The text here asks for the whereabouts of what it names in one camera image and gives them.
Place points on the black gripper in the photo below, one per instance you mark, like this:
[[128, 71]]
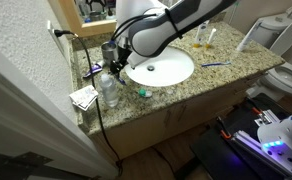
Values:
[[123, 55]]

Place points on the blue and white toothbrush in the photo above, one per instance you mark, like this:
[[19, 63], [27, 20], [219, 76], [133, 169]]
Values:
[[216, 63]]

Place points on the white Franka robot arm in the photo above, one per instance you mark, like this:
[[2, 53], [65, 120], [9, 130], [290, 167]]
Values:
[[152, 33]]

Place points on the blue razor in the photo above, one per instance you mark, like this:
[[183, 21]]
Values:
[[122, 81]]

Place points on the steel tumbler cup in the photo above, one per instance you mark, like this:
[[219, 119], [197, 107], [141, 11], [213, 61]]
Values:
[[108, 53]]

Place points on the purple toothpaste tube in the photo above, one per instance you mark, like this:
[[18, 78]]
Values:
[[94, 70]]

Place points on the clear plastic bottle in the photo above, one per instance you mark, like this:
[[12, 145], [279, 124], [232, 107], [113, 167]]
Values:
[[109, 91]]

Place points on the metal sink drain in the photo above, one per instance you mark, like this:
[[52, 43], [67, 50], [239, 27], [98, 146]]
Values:
[[151, 68]]

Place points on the green white lens case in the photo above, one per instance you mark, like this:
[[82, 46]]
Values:
[[145, 93]]

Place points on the white paper packet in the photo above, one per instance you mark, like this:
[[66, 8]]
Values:
[[83, 97]]

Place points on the white oval sink basin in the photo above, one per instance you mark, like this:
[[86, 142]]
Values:
[[172, 68]]

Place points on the small clear plastic cap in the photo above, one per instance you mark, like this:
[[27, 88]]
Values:
[[169, 91]]

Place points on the beige vanity cabinet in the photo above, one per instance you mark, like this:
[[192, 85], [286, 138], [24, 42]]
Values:
[[159, 123]]

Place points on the wood framed mirror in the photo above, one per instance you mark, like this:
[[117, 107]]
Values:
[[69, 16]]

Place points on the small white tube yellow cap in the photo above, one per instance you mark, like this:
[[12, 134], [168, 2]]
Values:
[[210, 36]]

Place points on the white door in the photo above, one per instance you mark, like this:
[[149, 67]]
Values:
[[19, 116]]

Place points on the black orange clamp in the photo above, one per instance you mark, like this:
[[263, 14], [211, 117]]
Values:
[[257, 111], [224, 130]]

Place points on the black robot cart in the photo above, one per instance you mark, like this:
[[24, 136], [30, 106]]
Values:
[[216, 156]]

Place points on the tall white cream tube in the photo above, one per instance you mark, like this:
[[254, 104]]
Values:
[[247, 38]]

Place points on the white toilet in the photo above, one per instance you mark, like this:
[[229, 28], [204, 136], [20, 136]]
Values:
[[282, 76]]

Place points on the white wall outlet plate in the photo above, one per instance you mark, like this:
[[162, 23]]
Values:
[[54, 38]]

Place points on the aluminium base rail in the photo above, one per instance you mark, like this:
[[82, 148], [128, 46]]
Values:
[[249, 141]]

